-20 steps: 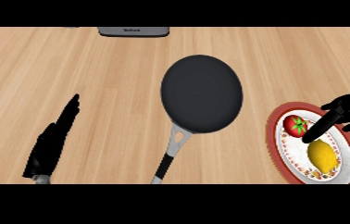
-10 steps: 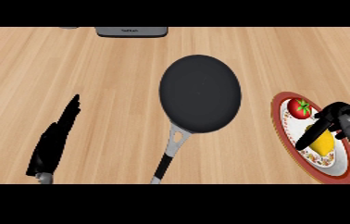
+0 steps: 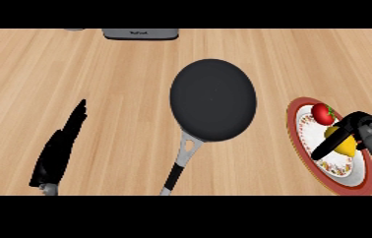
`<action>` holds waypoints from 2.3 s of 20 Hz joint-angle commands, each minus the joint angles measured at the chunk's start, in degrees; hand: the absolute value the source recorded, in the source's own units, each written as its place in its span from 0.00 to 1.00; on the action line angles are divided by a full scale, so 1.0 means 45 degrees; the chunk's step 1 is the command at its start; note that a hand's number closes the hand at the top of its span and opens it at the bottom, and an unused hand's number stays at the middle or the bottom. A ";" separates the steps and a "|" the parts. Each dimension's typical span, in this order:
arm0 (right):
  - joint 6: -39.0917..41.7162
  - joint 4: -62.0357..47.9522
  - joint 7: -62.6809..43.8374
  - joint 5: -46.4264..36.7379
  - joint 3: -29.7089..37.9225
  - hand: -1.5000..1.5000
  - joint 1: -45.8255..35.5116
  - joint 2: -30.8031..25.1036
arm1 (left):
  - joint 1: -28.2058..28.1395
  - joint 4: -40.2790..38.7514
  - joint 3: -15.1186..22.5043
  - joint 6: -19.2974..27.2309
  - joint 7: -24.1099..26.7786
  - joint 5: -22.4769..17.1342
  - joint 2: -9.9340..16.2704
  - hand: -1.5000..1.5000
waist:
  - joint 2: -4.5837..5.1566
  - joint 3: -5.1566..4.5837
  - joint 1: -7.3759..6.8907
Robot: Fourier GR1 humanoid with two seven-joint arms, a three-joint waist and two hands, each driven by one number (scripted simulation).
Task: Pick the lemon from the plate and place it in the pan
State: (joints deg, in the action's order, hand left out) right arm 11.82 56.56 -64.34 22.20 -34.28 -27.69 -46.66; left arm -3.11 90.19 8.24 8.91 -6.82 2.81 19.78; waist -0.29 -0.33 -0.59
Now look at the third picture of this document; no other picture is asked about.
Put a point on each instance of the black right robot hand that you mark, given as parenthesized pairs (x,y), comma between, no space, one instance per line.
(338,137)

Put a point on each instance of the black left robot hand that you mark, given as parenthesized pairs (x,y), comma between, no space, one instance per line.
(60,150)

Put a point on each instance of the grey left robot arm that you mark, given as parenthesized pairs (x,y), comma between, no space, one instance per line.
(49,190)

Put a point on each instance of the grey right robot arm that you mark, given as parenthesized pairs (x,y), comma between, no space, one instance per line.
(366,130)

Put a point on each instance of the yellow lemon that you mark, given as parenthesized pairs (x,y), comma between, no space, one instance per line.
(345,146)

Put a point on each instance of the red rimmed patterned plate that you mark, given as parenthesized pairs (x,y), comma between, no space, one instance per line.
(310,140)

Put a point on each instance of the black frying pan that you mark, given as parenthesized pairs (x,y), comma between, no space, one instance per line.
(210,101)

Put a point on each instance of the red tomato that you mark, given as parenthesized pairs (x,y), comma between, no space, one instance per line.
(322,113)

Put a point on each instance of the grey appliance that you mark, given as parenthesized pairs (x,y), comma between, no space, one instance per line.
(140,34)

